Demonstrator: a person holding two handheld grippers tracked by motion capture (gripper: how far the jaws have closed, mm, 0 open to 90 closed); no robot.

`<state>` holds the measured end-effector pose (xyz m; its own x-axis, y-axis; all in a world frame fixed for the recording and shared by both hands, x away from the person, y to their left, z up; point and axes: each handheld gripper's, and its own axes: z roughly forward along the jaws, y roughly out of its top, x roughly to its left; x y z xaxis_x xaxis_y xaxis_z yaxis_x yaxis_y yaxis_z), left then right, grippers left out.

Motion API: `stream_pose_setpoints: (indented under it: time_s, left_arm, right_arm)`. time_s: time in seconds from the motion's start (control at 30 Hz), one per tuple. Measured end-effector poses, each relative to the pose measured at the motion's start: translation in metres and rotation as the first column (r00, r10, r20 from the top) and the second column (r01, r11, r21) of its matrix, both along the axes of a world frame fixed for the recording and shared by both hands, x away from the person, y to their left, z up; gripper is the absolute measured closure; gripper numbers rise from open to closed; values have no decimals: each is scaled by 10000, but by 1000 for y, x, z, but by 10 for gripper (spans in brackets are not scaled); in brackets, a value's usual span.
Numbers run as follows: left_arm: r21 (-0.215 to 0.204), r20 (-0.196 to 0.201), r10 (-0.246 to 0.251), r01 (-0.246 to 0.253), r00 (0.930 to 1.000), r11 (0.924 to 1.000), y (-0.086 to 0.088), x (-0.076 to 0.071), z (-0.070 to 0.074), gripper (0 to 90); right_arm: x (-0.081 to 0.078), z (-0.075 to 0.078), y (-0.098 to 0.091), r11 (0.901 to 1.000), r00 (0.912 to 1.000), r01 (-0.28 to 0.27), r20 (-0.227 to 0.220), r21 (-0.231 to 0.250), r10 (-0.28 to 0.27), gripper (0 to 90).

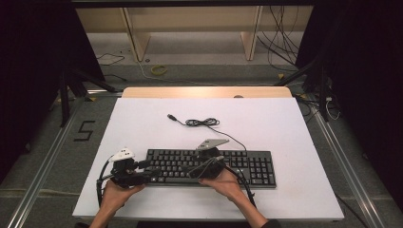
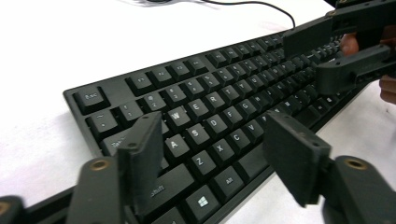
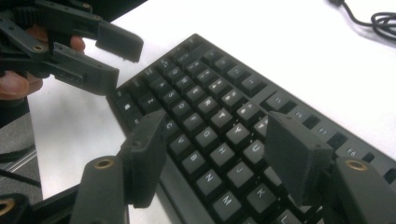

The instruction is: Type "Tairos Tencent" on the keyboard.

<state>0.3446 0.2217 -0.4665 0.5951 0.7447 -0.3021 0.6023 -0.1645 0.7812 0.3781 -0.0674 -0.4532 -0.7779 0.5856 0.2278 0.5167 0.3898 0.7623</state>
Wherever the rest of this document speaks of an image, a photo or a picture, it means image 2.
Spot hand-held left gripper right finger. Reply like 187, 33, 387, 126
262, 110, 332, 208

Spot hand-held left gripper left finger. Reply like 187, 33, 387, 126
116, 111, 164, 216

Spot black computer keyboard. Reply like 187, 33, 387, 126
22, 29, 375, 224

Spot black keyboard cable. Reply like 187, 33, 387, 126
118, 0, 297, 30

